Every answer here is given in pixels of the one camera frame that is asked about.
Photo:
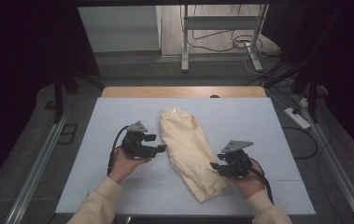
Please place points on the white power strip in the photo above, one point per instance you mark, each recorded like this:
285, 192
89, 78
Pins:
296, 118

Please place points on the white plug adapter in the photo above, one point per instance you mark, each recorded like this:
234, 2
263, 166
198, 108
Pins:
304, 102

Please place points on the cream yellow baby pants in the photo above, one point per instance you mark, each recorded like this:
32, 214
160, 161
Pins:
190, 149

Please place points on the small black floor plate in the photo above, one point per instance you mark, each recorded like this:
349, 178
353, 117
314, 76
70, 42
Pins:
50, 105

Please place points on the person's left hand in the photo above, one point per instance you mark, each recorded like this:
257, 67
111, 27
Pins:
124, 165

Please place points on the small black round object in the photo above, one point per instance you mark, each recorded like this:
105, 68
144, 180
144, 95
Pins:
214, 96

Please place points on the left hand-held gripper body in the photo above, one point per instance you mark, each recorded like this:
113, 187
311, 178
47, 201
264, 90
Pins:
134, 143

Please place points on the white foam board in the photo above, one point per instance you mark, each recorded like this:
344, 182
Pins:
103, 118

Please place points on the aluminium rail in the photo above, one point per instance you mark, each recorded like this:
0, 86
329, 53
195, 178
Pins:
37, 168
339, 165

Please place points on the white wall panel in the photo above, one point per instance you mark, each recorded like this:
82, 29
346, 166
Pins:
118, 28

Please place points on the wooden table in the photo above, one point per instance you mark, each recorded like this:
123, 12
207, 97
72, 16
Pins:
165, 91

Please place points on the person's right hand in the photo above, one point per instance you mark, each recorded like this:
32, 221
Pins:
249, 183

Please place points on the dark curtain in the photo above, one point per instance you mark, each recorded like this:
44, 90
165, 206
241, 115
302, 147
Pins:
16, 62
346, 62

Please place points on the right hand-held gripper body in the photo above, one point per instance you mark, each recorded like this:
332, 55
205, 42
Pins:
237, 160

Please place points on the white metal stand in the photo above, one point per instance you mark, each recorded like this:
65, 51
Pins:
184, 46

